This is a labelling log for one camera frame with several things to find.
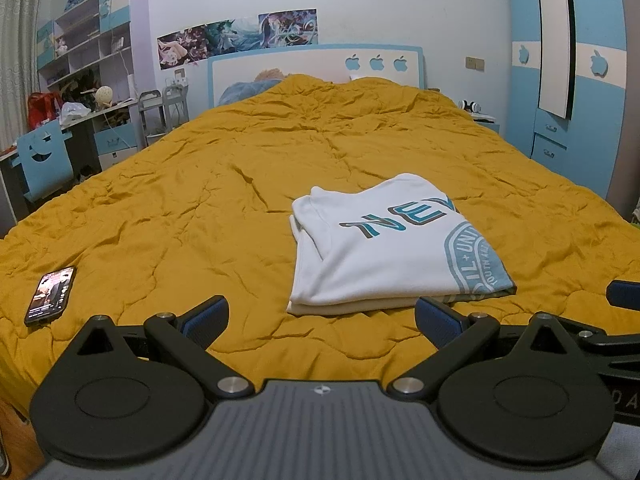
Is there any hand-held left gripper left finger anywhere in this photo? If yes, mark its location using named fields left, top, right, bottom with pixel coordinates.
left=62, top=295, right=255, bottom=397

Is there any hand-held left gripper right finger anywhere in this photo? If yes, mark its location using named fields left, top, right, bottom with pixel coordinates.
left=388, top=296, right=590, bottom=396

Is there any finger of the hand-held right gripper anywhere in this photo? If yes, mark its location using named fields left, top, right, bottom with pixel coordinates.
left=606, top=280, right=640, bottom=311
left=574, top=329, right=640, bottom=361

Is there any white printed t-shirt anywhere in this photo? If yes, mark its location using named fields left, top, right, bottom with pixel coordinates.
left=287, top=173, right=517, bottom=317

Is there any mustard yellow blanket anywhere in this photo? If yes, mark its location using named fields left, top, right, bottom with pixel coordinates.
left=0, top=74, right=640, bottom=418

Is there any black smartphone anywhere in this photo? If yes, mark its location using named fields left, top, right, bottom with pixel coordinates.
left=24, top=266, right=77, bottom=328

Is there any blue and white wardrobe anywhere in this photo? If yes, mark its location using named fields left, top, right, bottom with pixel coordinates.
left=505, top=0, right=632, bottom=221

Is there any blue drawer unit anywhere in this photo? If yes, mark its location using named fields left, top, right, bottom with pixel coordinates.
left=94, top=125, right=136, bottom=159

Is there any white nightstand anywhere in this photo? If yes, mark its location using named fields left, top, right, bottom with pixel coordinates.
left=470, top=110, right=503, bottom=136

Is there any grey trolley rack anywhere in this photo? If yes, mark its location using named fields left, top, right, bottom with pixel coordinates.
left=139, top=85, right=190, bottom=147

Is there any dark desk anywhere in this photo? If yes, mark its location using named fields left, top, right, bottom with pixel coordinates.
left=0, top=97, right=138, bottom=223

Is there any blue smiley chair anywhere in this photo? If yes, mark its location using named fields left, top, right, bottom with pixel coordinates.
left=17, top=120, right=71, bottom=201

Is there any blue pillow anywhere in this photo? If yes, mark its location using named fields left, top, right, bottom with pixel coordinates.
left=220, top=79, right=281, bottom=107

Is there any white plastic bag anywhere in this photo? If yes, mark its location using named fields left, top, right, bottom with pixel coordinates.
left=60, top=101, right=94, bottom=124

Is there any red bag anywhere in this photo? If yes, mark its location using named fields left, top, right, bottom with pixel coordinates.
left=27, top=92, right=62, bottom=128

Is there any wardrobe mirror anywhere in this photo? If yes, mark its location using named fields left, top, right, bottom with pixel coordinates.
left=534, top=0, right=576, bottom=120

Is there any white and blue headboard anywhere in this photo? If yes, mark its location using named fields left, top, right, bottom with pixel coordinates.
left=207, top=44, right=426, bottom=108

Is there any white and blue bookshelf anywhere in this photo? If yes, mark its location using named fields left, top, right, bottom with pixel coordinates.
left=37, top=0, right=133, bottom=106

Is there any white curtain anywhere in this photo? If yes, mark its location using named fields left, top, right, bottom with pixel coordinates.
left=0, top=0, right=56, bottom=156

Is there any pink wall poster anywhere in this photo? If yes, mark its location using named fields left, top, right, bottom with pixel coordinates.
left=157, top=27, right=210, bottom=69

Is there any teal wall poster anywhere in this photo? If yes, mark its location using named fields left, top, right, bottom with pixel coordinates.
left=202, top=17, right=262, bottom=57

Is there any light blue wall poster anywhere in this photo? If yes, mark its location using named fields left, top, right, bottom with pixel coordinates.
left=257, top=8, right=319, bottom=49

